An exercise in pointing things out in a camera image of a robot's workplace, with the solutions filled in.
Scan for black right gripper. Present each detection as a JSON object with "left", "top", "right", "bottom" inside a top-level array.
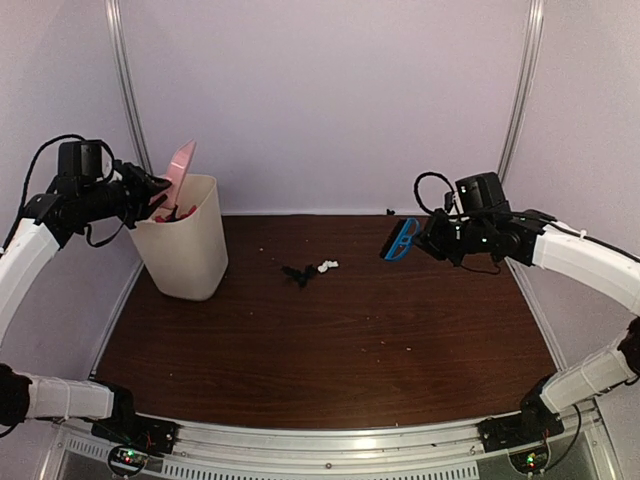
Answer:
[{"left": 412, "top": 207, "right": 492, "bottom": 266}]

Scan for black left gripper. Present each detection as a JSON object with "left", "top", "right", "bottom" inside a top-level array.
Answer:
[{"left": 79, "top": 160, "right": 170, "bottom": 228}]

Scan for pink plastic dustpan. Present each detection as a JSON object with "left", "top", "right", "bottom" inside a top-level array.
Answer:
[{"left": 162, "top": 140, "right": 197, "bottom": 209}]

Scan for blue hand brush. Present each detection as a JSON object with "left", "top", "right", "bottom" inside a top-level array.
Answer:
[{"left": 379, "top": 217, "right": 420, "bottom": 262}]

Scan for white paper scrap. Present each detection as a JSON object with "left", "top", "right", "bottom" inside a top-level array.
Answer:
[{"left": 317, "top": 260, "right": 339, "bottom": 274}]

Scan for black paper scrap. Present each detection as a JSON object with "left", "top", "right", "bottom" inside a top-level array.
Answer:
[{"left": 281, "top": 264, "right": 318, "bottom": 288}]

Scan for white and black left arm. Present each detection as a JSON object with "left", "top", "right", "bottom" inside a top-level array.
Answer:
[{"left": 1, "top": 134, "right": 172, "bottom": 444}]

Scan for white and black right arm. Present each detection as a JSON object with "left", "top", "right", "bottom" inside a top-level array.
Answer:
[{"left": 412, "top": 172, "right": 639, "bottom": 442}]

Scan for scraps inside bin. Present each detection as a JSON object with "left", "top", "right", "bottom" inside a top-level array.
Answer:
[{"left": 150, "top": 205, "right": 197, "bottom": 224}]

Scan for cream plastic waste bin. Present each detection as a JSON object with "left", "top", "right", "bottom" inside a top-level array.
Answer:
[{"left": 129, "top": 174, "right": 229, "bottom": 301}]

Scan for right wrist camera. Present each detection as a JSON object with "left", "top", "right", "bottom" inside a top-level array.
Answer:
[{"left": 443, "top": 191, "right": 463, "bottom": 215}]

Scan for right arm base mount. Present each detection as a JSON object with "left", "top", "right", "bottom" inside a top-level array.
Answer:
[{"left": 477, "top": 375, "right": 564, "bottom": 476}]

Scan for front aluminium rail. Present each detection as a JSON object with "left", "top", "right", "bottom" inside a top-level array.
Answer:
[{"left": 42, "top": 414, "right": 624, "bottom": 480}]

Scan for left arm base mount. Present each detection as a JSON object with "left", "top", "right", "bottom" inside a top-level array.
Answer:
[{"left": 90, "top": 381, "right": 179, "bottom": 479}]

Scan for right aluminium frame post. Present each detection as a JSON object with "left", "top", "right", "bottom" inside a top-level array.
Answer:
[{"left": 497, "top": 0, "right": 545, "bottom": 182}]

